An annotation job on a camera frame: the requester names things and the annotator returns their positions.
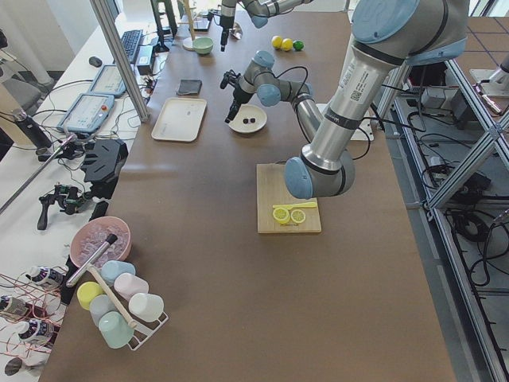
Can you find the lemon half inner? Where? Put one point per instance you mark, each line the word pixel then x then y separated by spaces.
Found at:
pixel 297 216

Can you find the white cup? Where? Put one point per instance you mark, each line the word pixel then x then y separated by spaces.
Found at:
pixel 148 307

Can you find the black keyboard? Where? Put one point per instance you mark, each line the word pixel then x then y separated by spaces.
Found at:
pixel 130 41

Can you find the wooden glass stand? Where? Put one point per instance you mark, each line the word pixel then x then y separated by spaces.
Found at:
pixel 188 43

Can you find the blue cup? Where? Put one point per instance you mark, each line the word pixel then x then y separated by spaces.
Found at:
pixel 112 269

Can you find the pink cup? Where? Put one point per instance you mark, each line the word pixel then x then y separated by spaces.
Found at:
pixel 127 285

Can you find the black thermos bottle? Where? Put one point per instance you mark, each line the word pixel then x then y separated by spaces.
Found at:
pixel 31 129

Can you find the aluminium frame post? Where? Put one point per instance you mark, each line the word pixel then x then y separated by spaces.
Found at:
pixel 107 25

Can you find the mint cup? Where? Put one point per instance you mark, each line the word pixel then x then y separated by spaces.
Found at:
pixel 115 330

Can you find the teach pendant far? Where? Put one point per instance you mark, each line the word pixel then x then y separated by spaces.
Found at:
pixel 108 81

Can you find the yellow lemon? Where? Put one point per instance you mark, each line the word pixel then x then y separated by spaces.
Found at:
pixel 276 42
pixel 286 45

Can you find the teach pendant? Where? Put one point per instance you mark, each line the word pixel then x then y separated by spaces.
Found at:
pixel 87 114
pixel 108 81

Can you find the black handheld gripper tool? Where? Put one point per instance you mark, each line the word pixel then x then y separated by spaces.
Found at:
pixel 69 198

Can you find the metal muddler black tip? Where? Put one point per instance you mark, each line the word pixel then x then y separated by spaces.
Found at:
pixel 72 281

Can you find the teach pendant near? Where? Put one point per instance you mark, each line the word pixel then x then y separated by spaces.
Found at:
pixel 87 114

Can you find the green lime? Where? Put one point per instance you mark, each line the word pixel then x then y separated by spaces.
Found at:
pixel 298 45

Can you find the bamboo cutting board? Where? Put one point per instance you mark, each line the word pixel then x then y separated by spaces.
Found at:
pixel 271 190

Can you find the cream round plate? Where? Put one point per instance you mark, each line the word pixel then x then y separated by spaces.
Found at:
pixel 249 111

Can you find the cream rabbit tray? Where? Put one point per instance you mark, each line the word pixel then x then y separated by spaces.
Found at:
pixel 179 120

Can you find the grey folded cloth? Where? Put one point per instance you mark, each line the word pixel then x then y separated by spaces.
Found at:
pixel 189 87

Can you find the metal scoop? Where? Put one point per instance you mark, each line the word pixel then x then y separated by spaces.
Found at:
pixel 237 31

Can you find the yellow plastic knife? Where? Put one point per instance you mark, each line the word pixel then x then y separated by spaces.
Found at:
pixel 302 205

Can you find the grey cup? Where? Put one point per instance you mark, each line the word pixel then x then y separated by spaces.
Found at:
pixel 100 306

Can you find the computer mouse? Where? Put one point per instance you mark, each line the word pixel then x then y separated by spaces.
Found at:
pixel 95 62

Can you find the green bowl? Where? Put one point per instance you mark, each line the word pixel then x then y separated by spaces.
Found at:
pixel 203 45

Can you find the black plastic mount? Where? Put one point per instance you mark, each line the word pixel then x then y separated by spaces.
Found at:
pixel 103 161

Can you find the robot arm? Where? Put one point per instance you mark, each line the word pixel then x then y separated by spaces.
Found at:
pixel 385 35
pixel 258 11

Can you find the white cup rack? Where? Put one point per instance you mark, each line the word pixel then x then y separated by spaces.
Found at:
pixel 143 331

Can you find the yellow cup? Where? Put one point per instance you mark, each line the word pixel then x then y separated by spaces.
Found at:
pixel 87 292

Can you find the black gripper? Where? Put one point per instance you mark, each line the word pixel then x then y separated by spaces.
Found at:
pixel 239 95
pixel 226 20

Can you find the pink ice bowl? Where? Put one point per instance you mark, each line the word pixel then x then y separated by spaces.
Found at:
pixel 94 233

